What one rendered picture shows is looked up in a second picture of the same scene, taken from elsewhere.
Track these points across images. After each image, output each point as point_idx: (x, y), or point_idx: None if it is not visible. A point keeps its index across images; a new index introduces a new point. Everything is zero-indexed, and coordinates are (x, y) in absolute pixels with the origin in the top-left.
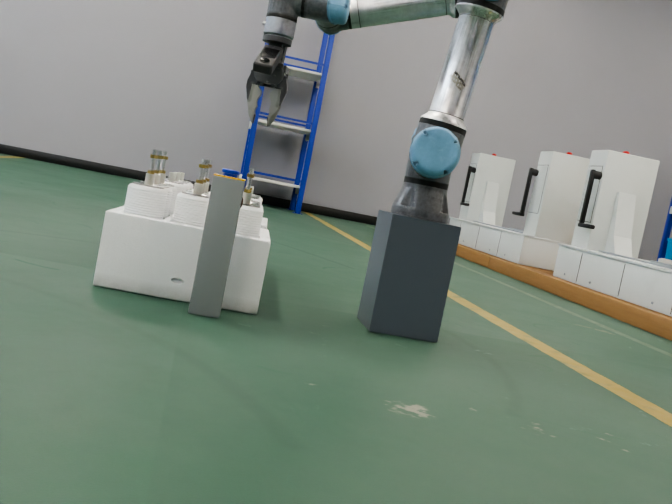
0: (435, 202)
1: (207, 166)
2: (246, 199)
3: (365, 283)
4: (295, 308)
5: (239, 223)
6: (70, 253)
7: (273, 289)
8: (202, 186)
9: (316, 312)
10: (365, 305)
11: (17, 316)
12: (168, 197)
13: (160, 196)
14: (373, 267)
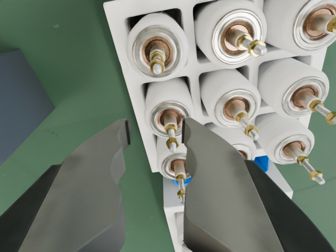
0: None
1: (248, 127)
2: (155, 47)
3: (34, 118)
4: (106, 90)
5: (154, 14)
6: (313, 125)
7: (145, 158)
8: (235, 37)
9: (87, 92)
10: (32, 91)
11: None
12: (273, 85)
13: (290, 3)
14: (7, 107)
